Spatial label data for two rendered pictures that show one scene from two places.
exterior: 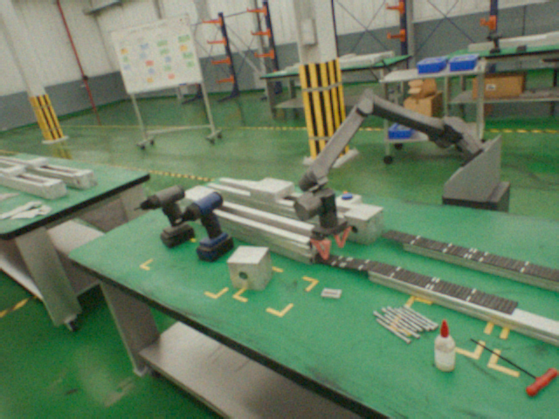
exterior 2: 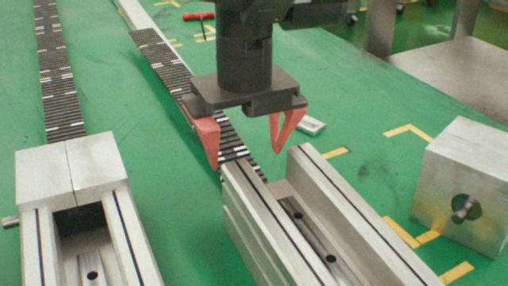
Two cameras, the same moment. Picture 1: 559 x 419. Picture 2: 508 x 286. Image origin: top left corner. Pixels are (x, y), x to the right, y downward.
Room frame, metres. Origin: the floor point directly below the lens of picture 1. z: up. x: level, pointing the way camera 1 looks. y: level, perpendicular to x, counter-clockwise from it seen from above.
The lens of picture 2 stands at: (1.52, -0.02, 1.14)
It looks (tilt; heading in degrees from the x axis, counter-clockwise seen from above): 33 degrees down; 196
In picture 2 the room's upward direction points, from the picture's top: straight up
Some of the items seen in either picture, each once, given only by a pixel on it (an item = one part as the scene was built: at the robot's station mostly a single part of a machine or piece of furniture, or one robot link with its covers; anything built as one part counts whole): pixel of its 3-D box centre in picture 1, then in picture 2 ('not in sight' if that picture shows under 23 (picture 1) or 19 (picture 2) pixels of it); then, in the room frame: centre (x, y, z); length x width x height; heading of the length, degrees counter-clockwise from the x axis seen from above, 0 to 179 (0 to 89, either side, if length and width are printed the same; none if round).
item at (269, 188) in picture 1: (272, 192); not in sight; (1.55, -0.01, 0.87); 0.16 x 0.11 x 0.07; 40
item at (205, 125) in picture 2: (336, 236); (223, 129); (1.10, -0.18, 0.87); 0.07 x 0.07 x 0.09; 40
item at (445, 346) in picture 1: (445, 343); not in sight; (0.62, -0.29, 0.84); 0.04 x 0.04 x 0.12
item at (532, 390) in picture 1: (505, 360); (202, 26); (0.59, -0.40, 0.79); 0.16 x 0.08 x 0.02; 25
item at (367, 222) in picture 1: (366, 222); (66, 204); (1.22, -0.30, 0.83); 0.12 x 0.09 x 0.10; 130
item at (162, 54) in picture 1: (165, 86); not in sight; (6.95, 1.34, 0.97); 1.51 x 0.50 x 1.95; 65
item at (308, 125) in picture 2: (331, 293); (305, 124); (0.92, -0.12, 0.78); 0.05 x 0.03 x 0.01; 62
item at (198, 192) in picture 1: (200, 200); not in sight; (1.63, 0.29, 0.87); 0.16 x 0.11 x 0.07; 40
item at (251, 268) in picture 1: (252, 265); (472, 189); (1.08, 0.09, 0.83); 0.11 x 0.10 x 0.10; 154
